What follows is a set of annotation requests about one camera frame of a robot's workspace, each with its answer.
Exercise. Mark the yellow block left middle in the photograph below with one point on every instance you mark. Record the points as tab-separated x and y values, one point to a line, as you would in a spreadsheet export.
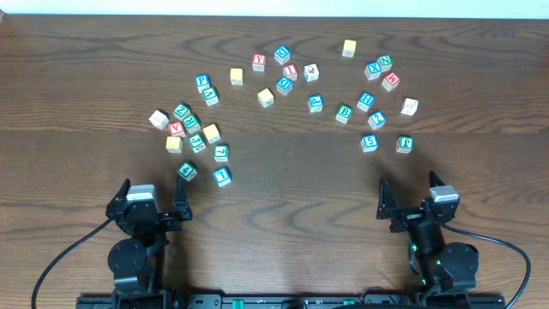
212	133

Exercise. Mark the blue 2 block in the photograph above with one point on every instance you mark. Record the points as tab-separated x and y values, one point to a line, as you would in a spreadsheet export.
376	120

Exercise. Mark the yellow block lower left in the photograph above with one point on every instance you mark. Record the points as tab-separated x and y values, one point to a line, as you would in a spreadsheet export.
174	144

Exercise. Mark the red M block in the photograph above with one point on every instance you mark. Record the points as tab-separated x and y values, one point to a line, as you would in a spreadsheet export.
391	81

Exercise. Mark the blue P block centre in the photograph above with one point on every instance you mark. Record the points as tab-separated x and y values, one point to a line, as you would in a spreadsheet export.
315	103

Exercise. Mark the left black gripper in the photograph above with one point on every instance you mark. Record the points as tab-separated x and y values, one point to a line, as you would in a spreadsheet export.
173	223

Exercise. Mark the green 4 block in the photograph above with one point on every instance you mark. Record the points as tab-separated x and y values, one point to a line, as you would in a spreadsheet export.
187	171

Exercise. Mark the white block left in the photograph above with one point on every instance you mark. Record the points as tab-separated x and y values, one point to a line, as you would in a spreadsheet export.
159	119

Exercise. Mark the blue P block left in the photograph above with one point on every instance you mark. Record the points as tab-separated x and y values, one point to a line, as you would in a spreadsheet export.
202	82

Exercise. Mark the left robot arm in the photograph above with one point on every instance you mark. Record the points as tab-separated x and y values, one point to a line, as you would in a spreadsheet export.
137	263

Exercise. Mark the blue D block middle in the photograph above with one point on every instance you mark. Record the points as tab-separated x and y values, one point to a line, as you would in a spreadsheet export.
284	86

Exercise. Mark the yellow block top centre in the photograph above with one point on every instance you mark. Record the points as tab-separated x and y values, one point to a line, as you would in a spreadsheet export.
236	76

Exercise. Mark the green 7 block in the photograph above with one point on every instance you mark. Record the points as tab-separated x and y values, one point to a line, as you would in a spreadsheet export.
221	153

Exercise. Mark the blue p block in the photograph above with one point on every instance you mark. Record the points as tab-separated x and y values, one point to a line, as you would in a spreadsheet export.
202	82
315	103

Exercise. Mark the green Z block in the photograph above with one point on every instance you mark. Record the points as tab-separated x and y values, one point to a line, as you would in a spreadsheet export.
181	111

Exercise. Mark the blue H block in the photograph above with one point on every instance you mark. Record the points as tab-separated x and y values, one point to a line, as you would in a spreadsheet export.
365	101

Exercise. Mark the green j block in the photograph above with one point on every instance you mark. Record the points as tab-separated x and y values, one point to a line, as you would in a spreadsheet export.
404	144
196	142

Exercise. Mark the green J block left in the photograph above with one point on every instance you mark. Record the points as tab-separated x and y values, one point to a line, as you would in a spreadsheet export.
196	142

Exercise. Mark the blue 5 block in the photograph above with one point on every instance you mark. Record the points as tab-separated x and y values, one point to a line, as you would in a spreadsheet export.
369	143

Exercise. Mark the green V block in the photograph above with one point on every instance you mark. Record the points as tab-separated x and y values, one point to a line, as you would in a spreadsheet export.
210	96

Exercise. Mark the blue L block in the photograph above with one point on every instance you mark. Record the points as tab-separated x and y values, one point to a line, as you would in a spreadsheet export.
222	176

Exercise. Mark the green N block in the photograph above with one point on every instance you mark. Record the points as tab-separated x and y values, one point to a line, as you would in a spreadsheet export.
385	62

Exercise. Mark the green B block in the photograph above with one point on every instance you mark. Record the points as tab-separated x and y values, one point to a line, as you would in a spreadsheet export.
344	113

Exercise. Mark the yellow block top right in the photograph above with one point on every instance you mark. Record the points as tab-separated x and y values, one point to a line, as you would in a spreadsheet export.
349	48

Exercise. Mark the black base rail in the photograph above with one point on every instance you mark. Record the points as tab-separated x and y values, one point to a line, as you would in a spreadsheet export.
215	301

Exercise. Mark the green R block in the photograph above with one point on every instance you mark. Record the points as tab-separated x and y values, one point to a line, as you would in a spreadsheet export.
191	124

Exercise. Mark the blue X block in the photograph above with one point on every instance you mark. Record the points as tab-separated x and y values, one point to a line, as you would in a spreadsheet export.
373	71

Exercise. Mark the red A block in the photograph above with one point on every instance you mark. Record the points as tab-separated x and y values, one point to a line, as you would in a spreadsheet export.
176	129

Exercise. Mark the green J block right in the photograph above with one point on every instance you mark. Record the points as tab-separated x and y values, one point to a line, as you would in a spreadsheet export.
404	144

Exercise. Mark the white block right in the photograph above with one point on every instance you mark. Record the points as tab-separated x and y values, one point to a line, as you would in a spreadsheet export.
409	107

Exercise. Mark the white picture block centre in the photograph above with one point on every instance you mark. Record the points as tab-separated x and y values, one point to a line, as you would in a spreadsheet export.
311	72

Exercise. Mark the yellow block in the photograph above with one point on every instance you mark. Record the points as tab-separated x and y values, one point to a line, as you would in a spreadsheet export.
212	133
349	48
265	98
174	144
236	76

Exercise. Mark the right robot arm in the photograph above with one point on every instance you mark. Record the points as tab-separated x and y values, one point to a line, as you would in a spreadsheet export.
445	268

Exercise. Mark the red Y block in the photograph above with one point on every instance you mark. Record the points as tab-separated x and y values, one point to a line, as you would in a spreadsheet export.
259	62

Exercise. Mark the red I block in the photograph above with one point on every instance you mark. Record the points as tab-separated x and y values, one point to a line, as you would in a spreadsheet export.
291	72

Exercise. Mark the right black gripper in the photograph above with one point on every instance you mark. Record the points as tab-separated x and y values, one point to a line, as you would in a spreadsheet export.
389	209

